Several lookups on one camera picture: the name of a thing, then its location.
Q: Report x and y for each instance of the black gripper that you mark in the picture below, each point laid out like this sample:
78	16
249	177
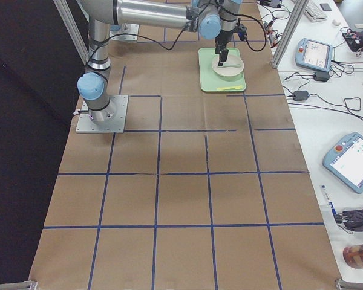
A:
222	37

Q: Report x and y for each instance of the teal plastic spoon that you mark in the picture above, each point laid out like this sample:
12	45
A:
233	65

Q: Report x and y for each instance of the white round plate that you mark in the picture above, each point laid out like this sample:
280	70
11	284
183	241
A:
227	72

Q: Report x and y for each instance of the yellow plastic fork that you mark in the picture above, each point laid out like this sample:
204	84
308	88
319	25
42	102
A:
231	88

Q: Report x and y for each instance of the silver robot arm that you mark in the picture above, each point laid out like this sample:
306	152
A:
108	20

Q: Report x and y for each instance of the light green tray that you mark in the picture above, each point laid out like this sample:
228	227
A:
209	82

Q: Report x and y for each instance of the black power adapter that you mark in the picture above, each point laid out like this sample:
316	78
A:
321	76
300	96

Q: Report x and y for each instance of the far teach pendant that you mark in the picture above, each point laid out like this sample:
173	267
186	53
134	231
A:
314	55

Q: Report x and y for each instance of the teach pendant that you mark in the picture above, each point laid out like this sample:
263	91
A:
345	161
314	55

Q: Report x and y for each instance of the white keyboard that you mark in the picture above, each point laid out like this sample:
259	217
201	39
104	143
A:
313	13

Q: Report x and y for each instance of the black smartphone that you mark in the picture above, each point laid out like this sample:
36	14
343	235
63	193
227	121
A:
325	7

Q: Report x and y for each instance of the near teach pendant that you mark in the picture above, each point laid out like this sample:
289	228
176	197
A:
345	161

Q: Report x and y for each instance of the dark folded umbrella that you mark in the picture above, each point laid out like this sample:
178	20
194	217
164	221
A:
351	219

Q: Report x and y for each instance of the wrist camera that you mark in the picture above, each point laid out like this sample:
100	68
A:
242	32

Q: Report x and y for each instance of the aluminium frame post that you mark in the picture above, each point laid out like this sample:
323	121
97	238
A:
288	32

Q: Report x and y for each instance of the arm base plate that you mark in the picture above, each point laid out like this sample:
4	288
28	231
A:
124	33
109	120

